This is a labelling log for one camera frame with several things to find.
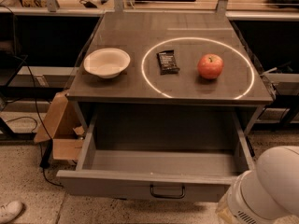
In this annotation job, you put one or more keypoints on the white bowl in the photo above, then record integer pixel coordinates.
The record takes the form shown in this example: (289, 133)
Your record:
(106, 63)

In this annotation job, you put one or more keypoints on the red apple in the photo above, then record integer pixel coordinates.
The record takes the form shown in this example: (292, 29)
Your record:
(210, 66)

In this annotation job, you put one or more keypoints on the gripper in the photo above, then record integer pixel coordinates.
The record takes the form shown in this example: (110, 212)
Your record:
(239, 209)

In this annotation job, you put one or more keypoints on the grey cabinet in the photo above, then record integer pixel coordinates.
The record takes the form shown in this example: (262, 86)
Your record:
(190, 35)

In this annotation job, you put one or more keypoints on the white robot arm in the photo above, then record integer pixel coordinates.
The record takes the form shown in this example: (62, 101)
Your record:
(267, 193)

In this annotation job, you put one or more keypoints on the black snack bar wrapper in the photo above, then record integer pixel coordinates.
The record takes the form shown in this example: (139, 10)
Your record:
(167, 62)

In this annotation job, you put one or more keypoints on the brown cardboard box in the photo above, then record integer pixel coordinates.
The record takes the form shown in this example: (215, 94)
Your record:
(62, 127)

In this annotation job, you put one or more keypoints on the grey top drawer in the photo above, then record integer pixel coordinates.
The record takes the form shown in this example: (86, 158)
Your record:
(128, 150)

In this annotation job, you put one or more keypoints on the white sneaker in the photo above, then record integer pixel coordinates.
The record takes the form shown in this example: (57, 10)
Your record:
(9, 211)

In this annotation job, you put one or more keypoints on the black top drawer handle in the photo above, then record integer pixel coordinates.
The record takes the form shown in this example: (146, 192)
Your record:
(167, 192)

